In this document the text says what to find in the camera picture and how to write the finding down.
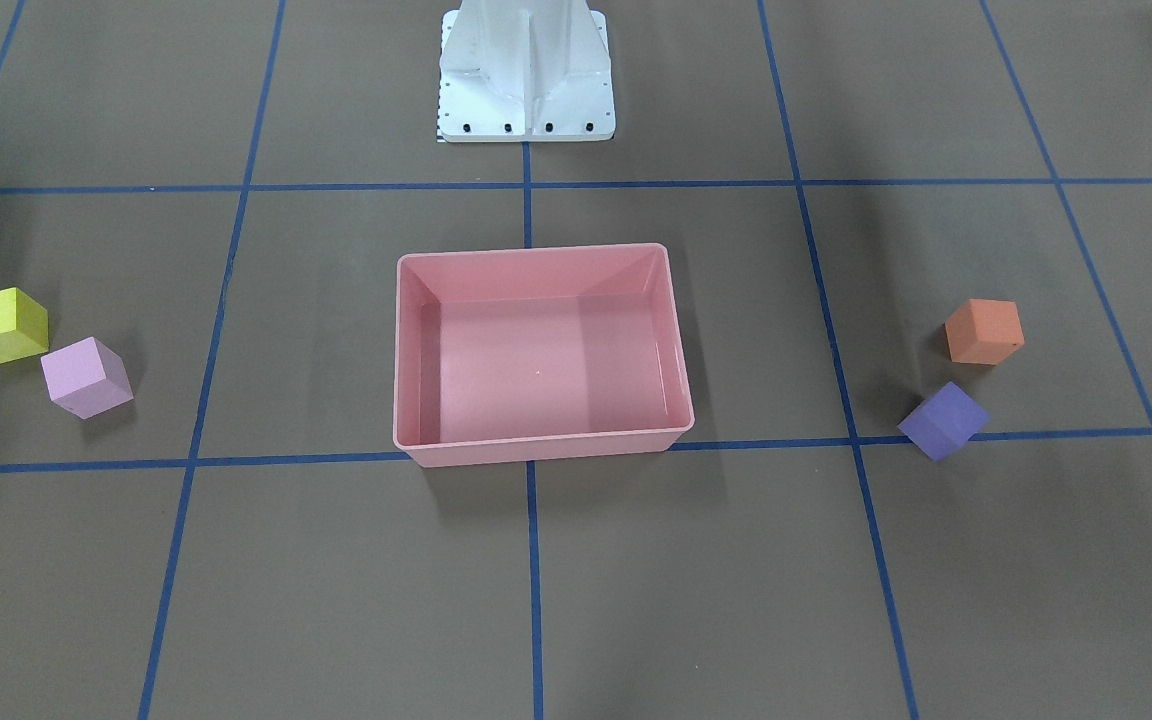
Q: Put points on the orange foam block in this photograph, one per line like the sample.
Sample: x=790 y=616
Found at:
x=984 y=331

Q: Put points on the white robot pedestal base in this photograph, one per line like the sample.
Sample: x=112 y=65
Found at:
x=525 y=72

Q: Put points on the pink plastic bin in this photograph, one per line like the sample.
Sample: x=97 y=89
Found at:
x=538 y=354

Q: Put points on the yellow foam block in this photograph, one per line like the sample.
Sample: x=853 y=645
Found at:
x=24 y=326

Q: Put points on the pink foam block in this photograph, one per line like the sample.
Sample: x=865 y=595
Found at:
x=86 y=378

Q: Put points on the purple foam block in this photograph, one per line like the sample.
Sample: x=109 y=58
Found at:
x=944 y=422

